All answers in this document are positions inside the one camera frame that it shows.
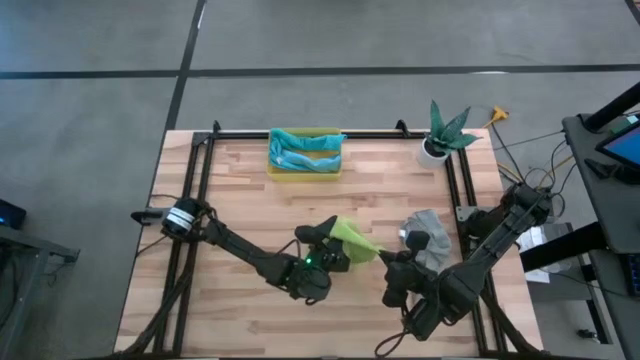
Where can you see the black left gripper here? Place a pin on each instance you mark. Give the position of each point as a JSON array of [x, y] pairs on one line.
[[312, 275]]

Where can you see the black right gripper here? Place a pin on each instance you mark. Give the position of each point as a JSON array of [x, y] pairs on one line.
[[405, 285]]

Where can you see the lime green microfiber towel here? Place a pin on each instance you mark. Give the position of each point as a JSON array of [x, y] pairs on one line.
[[355, 245]]

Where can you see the yellow translucent plastic basket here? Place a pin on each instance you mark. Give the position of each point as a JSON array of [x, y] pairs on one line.
[[305, 176]]

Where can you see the teal microfiber towel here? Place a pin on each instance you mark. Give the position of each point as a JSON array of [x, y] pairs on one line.
[[310, 140]]

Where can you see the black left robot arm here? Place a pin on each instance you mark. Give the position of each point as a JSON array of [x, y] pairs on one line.
[[240, 247]]

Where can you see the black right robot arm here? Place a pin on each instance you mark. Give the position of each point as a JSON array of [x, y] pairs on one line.
[[495, 240]]

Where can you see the grey microfiber towel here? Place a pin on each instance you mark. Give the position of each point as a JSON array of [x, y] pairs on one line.
[[432, 235]]

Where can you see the snake plant in white pot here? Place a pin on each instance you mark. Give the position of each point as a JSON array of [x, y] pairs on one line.
[[442, 140]]

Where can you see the clear plastic bag with paper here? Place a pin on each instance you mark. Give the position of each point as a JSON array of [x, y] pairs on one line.
[[545, 250]]

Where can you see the black equipment cart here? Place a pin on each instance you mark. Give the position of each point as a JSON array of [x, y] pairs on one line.
[[615, 200]]

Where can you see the tablet with blue screen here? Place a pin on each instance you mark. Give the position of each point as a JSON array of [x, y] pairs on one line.
[[622, 145]]

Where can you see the grey side table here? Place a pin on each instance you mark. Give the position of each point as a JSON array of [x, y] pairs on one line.
[[30, 260]]

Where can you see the dark device with blue light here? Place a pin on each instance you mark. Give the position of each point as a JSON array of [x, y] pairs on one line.
[[10, 214]]

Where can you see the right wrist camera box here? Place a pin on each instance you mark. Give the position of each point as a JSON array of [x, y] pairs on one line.
[[416, 241]]

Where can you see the black aluminium table frame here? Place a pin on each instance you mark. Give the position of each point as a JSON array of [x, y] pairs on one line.
[[235, 135]]

